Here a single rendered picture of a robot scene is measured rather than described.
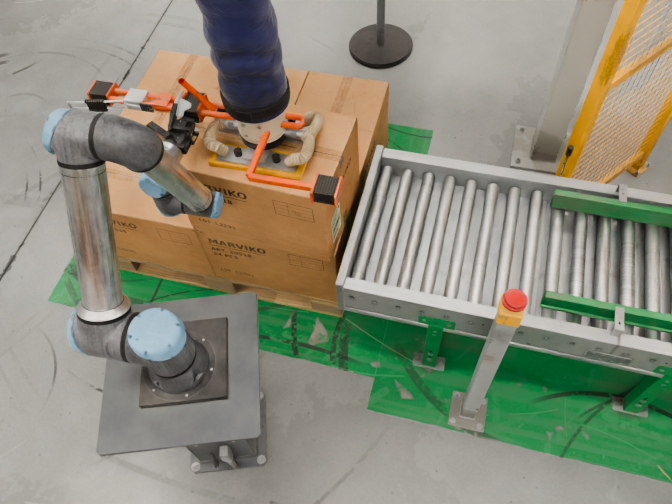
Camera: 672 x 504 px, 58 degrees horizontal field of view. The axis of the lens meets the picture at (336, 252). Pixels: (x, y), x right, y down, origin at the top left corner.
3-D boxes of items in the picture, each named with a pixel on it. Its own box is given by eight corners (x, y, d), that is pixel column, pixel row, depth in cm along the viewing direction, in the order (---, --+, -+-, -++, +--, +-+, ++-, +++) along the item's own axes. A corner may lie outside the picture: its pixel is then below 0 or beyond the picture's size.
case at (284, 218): (360, 184, 256) (357, 116, 222) (330, 262, 237) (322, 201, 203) (230, 155, 269) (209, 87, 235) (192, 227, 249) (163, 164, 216)
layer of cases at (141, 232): (387, 139, 321) (389, 82, 288) (340, 303, 272) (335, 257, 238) (180, 106, 343) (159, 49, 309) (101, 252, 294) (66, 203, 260)
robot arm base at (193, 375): (210, 388, 189) (203, 377, 180) (149, 398, 188) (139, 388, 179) (207, 332, 199) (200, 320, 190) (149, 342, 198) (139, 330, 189)
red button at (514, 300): (526, 296, 174) (529, 290, 171) (524, 318, 170) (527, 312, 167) (501, 291, 175) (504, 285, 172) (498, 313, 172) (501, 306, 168)
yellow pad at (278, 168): (308, 158, 213) (307, 149, 209) (301, 180, 208) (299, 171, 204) (218, 144, 219) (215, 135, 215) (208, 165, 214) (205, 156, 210)
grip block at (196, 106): (211, 104, 216) (207, 92, 211) (201, 124, 211) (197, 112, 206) (189, 101, 217) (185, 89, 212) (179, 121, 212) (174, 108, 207)
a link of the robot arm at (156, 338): (186, 381, 180) (169, 359, 165) (132, 371, 182) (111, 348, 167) (202, 334, 187) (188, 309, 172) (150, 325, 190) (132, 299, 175)
